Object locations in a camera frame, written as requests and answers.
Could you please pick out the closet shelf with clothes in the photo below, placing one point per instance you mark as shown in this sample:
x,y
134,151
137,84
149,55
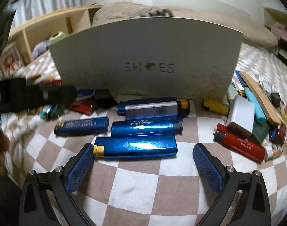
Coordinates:
x,y
276,22

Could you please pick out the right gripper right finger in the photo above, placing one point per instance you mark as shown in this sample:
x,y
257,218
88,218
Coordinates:
x,y
253,207

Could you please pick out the purple plush toy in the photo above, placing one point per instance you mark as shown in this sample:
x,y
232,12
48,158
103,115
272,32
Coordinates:
x,y
40,48

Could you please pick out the long wooden case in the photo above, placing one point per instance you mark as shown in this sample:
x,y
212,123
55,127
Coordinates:
x,y
266,105

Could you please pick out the wooden bedside shelf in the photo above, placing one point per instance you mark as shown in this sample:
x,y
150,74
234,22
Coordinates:
x,y
69,20

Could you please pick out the beige quilted duvet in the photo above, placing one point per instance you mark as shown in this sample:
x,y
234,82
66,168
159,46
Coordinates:
x,y
254,32

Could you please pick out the dark blue printed lighter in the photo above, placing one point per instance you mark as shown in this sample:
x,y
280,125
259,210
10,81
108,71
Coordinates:
x,y
82,127

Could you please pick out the shiny blue lighter middle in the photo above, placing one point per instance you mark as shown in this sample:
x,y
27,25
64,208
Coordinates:
x,y
146,127

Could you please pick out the white charger adapter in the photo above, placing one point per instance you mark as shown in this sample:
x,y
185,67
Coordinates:
x,y
241,116

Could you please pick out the shiny blue lighter front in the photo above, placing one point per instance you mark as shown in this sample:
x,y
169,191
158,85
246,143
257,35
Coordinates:
x,y
135,147

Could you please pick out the silver label blue lighter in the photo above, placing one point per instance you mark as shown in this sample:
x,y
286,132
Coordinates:
x,y
164,107

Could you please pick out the green avocado plush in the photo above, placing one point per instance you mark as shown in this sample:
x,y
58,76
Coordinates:
x,y
57,36

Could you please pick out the red lighter right pile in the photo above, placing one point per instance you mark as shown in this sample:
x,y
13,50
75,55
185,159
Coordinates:
x,y
238,144

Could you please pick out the grey curtain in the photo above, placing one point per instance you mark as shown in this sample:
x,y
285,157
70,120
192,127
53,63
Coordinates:
x,y
28,9

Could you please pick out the yellow lighter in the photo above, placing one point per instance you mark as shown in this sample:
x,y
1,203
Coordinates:
x,y
215,106

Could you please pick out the white shoe box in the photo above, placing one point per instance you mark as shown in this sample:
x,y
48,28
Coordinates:
x,y
152,57

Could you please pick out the shiny blue lighter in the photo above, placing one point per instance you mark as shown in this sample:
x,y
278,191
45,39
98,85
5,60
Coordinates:
x,y
146,127
135,147

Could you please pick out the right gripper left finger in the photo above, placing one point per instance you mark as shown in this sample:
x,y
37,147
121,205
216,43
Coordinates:
x,y
35,207

